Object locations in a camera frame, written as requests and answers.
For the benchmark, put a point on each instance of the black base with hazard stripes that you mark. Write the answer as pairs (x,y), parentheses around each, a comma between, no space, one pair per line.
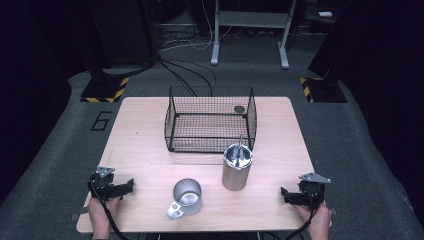
(325,90)
(105,90)

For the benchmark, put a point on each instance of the dark round table grommet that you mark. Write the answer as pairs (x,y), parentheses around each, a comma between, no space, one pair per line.
(239,109)

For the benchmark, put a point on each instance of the metal straw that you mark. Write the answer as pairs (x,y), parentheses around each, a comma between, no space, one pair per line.
(240,143)

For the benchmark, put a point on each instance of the person's left hand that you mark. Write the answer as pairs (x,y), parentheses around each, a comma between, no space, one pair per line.
(100,213)

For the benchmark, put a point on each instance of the steel tumbler with lid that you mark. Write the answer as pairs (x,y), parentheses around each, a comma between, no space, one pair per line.
(236,175)

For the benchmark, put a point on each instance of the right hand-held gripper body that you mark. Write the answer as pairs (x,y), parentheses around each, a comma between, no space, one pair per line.
(313,191)

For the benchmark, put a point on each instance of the person's right hand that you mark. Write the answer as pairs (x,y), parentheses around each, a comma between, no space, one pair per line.
(318,220)

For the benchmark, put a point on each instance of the small white box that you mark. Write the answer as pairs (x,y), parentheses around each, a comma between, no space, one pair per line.
(325,14)

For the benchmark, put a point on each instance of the grey tape strip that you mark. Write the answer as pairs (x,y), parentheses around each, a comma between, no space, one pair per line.
(79,216)
(333,211)

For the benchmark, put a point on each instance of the black cabinet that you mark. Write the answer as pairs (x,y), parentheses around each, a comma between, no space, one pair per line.
(126,33)

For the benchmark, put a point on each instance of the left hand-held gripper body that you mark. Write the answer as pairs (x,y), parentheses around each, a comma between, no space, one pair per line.
(101,186)

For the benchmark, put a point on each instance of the white metal stand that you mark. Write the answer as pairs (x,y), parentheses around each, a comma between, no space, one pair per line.
(250,20)

